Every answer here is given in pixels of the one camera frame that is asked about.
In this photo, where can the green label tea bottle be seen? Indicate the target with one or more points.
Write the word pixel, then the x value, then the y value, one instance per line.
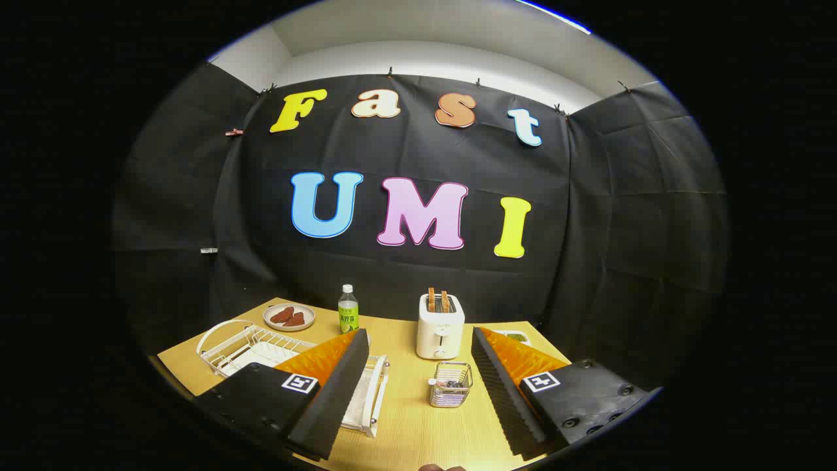
pixel 348 317

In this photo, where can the white divided dish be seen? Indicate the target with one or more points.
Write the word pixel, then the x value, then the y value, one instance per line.
pixel 523 341

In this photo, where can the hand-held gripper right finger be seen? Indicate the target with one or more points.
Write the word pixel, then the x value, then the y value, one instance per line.
pixel 503 399

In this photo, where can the white toaster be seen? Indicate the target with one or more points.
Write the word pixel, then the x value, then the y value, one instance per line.
pixel 439 337

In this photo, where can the black backdrop cloth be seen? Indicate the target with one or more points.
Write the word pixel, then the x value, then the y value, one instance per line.
pixel 425 275

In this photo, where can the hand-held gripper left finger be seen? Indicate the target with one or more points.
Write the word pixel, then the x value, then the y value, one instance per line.
pixel 333 392

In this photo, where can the toast slice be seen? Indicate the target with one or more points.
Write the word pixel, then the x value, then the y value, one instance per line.
pixel 431 301
pixel 445 302

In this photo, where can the brown meat slice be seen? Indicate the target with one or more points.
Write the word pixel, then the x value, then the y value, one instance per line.
pixel 295 320
pixel 282 315

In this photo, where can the small plate with meat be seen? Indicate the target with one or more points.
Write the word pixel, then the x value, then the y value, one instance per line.
pixel 274 324

